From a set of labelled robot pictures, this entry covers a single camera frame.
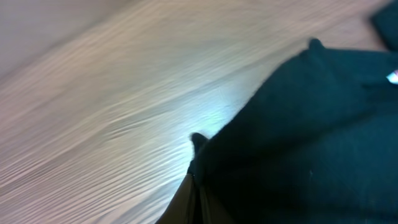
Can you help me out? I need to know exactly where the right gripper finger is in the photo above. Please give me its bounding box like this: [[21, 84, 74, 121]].
[[156, 174, 218, 224]]

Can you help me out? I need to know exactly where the black t-shirt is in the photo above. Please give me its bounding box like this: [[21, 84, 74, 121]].
[[189, 1, 397, 223]]

